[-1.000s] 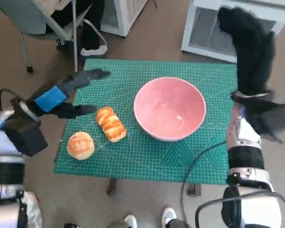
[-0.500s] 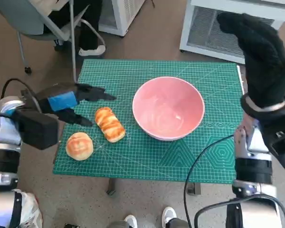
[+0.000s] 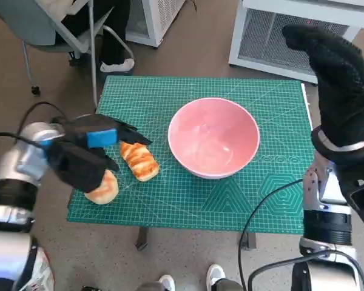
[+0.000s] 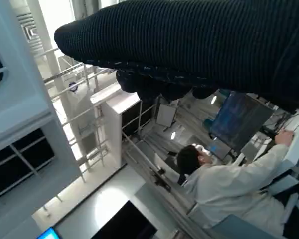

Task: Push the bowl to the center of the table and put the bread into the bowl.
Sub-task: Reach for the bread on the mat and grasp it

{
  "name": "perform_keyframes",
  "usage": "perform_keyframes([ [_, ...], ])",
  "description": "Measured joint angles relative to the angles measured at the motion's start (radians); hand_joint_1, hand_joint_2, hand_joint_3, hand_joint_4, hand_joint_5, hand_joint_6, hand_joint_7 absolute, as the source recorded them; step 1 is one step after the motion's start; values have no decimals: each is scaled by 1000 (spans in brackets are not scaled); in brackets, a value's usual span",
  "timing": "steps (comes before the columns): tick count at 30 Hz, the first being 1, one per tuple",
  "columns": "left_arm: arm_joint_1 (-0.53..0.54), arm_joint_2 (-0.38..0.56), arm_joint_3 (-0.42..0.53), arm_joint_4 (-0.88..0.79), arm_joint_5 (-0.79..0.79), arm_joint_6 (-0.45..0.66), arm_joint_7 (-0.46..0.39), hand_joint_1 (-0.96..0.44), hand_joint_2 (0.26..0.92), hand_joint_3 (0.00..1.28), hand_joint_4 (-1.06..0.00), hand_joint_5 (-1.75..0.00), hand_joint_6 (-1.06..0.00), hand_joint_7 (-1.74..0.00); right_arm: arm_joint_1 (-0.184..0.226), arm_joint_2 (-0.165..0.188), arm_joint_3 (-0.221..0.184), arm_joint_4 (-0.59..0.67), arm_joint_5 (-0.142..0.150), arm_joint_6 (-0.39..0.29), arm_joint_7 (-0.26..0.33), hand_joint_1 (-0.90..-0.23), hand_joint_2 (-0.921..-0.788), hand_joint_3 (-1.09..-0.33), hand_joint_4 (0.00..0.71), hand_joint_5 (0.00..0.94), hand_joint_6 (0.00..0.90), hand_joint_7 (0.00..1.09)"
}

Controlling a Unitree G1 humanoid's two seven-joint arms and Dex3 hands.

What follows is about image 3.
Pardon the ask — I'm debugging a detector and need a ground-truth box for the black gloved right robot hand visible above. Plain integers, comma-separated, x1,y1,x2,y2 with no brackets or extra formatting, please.
282,24,364,151

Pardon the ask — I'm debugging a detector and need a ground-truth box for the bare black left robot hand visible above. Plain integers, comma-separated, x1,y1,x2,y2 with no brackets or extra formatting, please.
60,113,154,173

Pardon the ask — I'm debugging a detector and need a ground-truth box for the round toy bread bun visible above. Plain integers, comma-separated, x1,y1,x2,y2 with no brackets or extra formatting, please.
84,169,120,206

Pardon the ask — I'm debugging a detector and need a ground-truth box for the long braided toy bread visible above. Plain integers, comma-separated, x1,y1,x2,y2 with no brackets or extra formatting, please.
120,141,160,182

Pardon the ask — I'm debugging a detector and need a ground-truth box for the pink bowl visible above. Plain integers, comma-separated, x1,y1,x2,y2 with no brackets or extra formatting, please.
167,97,261,179

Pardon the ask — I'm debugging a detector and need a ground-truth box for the person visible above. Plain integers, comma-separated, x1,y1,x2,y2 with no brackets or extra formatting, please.
60,0,136,73

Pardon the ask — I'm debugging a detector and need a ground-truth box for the white cabinet with mesh front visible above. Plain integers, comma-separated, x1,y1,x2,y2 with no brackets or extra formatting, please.
229,0,364,85

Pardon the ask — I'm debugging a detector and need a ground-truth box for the grey office chair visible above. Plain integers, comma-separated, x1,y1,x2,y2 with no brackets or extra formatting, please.
0,0,135,112

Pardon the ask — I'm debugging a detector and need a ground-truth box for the dark metal table leg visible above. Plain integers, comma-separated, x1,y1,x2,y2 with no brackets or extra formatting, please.
135,227,151,251
239,232,258,250

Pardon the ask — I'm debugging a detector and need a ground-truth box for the green cutting mat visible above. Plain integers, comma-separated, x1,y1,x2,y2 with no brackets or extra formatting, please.
66,75,306,235

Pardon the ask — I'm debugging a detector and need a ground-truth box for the narrow white cabinet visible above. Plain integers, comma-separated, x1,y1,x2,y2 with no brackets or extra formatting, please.
126,0,186,48

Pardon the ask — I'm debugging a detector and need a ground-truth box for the white shoe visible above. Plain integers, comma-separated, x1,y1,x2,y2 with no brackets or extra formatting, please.
159,274,177,291
206,263,227,286

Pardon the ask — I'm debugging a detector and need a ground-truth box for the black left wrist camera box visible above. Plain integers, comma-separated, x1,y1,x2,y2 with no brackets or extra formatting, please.
45,141,110,194

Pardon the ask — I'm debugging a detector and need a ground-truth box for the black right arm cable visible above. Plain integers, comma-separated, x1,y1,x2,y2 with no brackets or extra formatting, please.
238,178,304,291
248,253,364,291

